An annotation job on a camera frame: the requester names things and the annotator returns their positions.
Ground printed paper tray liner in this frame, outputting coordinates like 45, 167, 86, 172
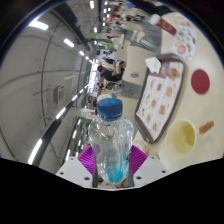
136, 61, 185, 141

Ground colourful sticker leaflet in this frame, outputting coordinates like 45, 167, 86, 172
170, 20, 198, 63

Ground ceiling air conditioner unit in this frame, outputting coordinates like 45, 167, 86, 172
53, 84, 67, 104

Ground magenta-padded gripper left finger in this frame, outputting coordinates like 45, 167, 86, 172
54, 145, 100, 189

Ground crumpled white napkin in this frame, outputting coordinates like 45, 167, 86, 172
144, 56, 163, 74

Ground cream chair with oval hole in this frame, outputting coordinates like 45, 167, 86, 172
121, 44, 158, 84

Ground ceiling lights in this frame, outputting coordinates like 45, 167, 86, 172
26, 0, 111, 166

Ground clear plastic bottle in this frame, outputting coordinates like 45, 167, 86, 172
87, 98, 135, 184

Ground cream mug, orange handle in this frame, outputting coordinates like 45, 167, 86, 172
165, 119, 215, 159

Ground crumpled paper food wrapper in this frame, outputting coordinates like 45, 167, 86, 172
133, 139, 161, 161

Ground flat round red coaster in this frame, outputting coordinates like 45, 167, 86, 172
190, 68, 211, 95

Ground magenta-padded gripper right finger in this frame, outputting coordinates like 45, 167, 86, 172
127, 145, 169, 189

